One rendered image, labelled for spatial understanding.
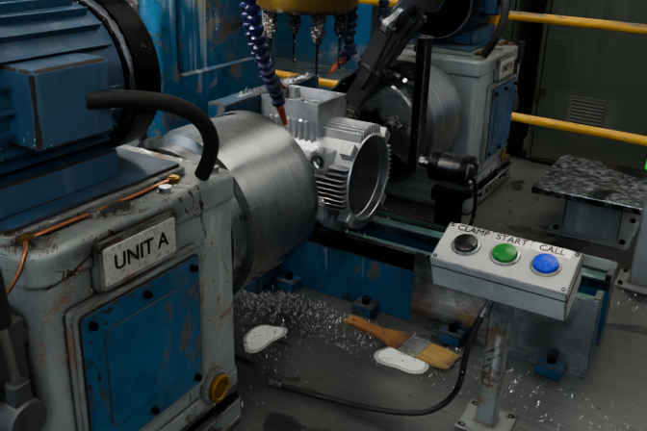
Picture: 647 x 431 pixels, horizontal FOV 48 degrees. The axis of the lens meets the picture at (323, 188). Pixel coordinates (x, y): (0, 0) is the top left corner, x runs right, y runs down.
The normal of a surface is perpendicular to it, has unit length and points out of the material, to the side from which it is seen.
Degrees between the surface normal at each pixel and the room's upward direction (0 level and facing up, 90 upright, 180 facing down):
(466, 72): 90
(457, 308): 90
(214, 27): 90
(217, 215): 90
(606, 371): 0
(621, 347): 0
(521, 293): 112
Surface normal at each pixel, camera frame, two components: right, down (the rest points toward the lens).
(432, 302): -0.51, 0.29
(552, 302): -0.49, 0.62
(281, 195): 0.81, -0.14
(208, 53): 0.86, 0.21
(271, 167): 0.68, -0.44
